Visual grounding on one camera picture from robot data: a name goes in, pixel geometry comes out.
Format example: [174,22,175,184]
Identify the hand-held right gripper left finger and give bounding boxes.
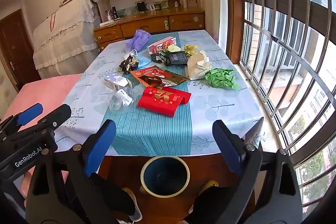
[25,119,137,224]

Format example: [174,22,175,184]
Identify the purple plastic bag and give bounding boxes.
[126,29,152,52]

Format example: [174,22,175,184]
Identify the dark crumpled wrapper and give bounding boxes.
[119,54,139,75]

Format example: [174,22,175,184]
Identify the red envelope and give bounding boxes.
[138,86,192,117]

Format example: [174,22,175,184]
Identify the orange brown snack packet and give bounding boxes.
[130,66,190,88]

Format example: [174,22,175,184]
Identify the cream bag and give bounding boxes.
[186,49,212,81]

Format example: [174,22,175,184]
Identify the lace-covered piano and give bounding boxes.
[32,0,103,80]

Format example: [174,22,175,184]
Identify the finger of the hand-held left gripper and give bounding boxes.
[0,103,44,135]
[0,104,72,146]

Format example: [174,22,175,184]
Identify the clear plastic bottle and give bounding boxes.
[108,84,146,113]

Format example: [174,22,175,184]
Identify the green crumpled paper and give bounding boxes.
[205,68,239,89]

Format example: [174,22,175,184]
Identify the green chocolate box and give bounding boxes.
[150,49,170,64]

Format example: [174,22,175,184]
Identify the blue trash bin cream rim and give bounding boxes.
[140,156,191,198]

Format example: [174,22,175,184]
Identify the blue face mask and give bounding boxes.
[130,49,155,69]

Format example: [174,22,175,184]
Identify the person's left shoe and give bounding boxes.
[122,187,143,222]

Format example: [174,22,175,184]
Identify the window with metal grille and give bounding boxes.
[223,0,336,214]

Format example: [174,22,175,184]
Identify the blue striped leaf-print tablecloth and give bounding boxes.
[54,29,264,157]

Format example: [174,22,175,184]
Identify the gold foil wrapper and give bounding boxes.
[184,44,200,56]

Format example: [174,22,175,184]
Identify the white medicine box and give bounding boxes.
[104,74,133,92]

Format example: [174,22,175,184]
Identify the brown wooden door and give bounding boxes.
[0,9,41,93]

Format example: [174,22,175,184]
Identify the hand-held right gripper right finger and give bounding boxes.
[189,119,303,224]

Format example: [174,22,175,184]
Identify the black photo frame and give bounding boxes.
[135,0,147,13]

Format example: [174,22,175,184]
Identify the red and white carton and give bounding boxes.
[147,35,177,55]

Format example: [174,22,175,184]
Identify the black paper packet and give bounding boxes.
[164,50,189,66]

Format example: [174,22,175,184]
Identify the pink bed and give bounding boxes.
[0,73,84,188]

